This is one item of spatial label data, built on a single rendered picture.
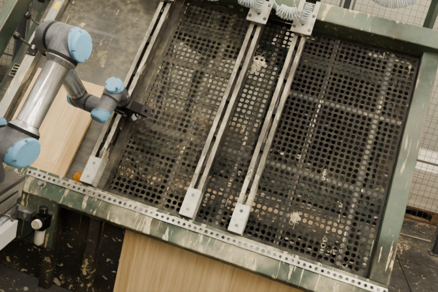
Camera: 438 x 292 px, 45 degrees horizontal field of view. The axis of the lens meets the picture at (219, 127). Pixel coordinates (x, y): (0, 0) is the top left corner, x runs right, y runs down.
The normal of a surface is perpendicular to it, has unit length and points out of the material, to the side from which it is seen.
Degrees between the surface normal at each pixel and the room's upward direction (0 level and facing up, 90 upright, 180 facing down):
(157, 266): 90
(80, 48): 83
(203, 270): 90
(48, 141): 55
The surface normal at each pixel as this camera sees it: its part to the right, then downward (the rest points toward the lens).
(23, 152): 0.80, 0.44
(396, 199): -0.07, -0.37
